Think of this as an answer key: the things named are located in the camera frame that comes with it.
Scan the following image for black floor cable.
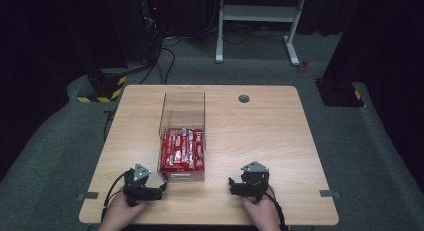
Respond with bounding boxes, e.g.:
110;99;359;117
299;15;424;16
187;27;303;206
139;45;177;86

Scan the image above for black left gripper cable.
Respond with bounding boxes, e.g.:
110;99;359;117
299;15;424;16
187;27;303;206
100;170;132;223

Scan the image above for black cable beside table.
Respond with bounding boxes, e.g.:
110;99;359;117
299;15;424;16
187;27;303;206
103;106;119;141

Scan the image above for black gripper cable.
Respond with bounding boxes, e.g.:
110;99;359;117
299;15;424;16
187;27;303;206
265;189;289;231
100;170;132;223

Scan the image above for black stand base yellow mark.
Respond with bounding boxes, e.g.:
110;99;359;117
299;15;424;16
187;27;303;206
314;78;366;108

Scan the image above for person's left hand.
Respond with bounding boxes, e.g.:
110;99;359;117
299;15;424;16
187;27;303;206
97;192;148;231

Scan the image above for clear acrylic box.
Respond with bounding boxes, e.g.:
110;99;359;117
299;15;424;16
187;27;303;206
157;91;207;183

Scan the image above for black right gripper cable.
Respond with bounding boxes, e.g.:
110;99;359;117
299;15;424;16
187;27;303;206
265;189;289;231

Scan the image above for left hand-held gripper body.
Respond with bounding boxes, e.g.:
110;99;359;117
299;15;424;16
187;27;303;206
122;162;158;208

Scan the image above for person's right hand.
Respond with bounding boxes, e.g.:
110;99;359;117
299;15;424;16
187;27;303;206
241;186;282;231

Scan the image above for dark equipment rack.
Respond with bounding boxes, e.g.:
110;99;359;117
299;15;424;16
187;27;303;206
137;0;165;64

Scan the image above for tangle of black floor cables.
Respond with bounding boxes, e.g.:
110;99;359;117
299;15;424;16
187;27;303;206
206;21;268;45

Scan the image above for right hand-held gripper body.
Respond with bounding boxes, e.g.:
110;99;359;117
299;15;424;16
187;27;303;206
239;160;270;203

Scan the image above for row of red snack packets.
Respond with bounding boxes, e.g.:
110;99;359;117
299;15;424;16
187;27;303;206
159;127;206;174

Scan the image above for white metal stand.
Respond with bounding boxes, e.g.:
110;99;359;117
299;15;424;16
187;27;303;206
215;0;309;67

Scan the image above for grey tape strip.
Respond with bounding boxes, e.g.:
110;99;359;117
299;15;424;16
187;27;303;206
77;191;100;201
318;189;342;199

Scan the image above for black yellow striped stand base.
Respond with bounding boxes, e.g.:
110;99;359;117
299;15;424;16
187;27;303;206
76;68;128;104

